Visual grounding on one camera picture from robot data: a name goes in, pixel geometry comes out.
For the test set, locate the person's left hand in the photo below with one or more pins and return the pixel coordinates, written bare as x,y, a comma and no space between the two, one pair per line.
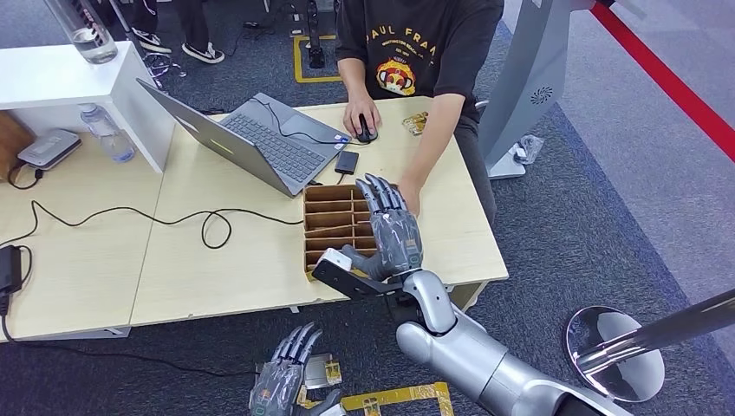
412,192

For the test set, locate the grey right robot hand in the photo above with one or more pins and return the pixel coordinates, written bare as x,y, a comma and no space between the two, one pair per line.
396,241

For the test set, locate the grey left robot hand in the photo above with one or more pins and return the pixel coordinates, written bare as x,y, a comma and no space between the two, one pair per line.
275,384

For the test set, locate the person's right hand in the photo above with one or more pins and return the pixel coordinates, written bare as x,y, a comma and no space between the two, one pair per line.
350,115

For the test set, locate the black computer mouse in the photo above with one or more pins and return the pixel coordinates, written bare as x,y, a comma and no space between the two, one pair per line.
367,135

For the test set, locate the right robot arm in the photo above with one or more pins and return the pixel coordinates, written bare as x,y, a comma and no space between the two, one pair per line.
471,356

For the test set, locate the person's left forearm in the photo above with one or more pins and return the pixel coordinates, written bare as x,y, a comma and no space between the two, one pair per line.
433,138

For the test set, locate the person's right forearm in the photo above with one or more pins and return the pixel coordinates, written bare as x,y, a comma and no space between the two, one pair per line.
353,80

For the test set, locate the patterned card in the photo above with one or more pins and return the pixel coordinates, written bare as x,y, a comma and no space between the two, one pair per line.
414,123

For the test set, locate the person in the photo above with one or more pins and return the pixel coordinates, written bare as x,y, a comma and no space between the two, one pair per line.
413,34
192,23

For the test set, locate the small black flat device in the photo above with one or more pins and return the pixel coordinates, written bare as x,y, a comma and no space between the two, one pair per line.
347,162

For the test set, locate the wooden slotted organizer box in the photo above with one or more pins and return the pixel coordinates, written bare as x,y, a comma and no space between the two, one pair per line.
330,221

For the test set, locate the yellow tape floor square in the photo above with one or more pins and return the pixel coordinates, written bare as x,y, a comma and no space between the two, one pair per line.
297,63

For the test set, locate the grey laptop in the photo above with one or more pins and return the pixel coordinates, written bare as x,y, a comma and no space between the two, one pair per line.
275,143

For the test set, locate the clear plastic bag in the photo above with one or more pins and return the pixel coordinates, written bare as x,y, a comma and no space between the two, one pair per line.
528,148

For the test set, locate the yellow floor tape marker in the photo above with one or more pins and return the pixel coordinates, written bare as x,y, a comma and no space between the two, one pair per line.
402,395

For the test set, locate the grey kiosk stand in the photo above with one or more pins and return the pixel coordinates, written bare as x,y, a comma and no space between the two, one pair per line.
522,86

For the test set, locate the clear plastic water bottle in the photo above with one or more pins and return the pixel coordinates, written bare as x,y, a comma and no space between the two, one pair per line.
109,138

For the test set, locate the chrome stanchion base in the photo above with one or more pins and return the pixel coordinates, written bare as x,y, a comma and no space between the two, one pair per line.
620,379

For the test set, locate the clear glass bottle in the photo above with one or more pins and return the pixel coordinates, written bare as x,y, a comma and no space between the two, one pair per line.
92,40

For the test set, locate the black power adapter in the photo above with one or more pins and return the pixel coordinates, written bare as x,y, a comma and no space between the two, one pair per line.
8,270

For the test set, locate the white shelf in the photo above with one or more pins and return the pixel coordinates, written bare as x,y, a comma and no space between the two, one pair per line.
57,74

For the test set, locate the grey router box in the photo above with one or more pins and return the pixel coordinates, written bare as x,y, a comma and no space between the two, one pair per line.
49,148

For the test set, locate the brown wooden box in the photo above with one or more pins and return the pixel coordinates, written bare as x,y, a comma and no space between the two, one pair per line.
11,143

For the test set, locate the black camera bracket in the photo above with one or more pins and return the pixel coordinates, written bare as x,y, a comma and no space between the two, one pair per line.
350,284

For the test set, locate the black stand post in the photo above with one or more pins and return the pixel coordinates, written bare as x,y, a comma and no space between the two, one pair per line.
314,54

